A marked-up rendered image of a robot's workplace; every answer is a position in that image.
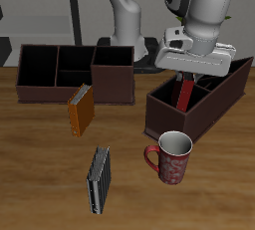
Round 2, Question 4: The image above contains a black striped book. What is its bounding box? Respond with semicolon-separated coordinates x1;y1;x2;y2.
86;145;113;216

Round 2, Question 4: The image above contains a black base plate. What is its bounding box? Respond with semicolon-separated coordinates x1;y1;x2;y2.
96;36;167;75

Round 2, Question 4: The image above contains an orange book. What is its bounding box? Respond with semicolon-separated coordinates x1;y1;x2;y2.
67;83;97;138

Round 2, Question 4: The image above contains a red patterned mug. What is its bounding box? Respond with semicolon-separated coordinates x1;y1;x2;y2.
143;130;194;186

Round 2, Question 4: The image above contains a red book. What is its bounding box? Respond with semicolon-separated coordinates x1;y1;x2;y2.
171;72;196;114

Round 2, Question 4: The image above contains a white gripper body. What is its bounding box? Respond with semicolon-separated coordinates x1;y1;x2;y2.
154;38;238;78

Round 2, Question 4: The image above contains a dark brown desk caddy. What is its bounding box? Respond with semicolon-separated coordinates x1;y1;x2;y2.
15;43;136;106
142;56;255;144

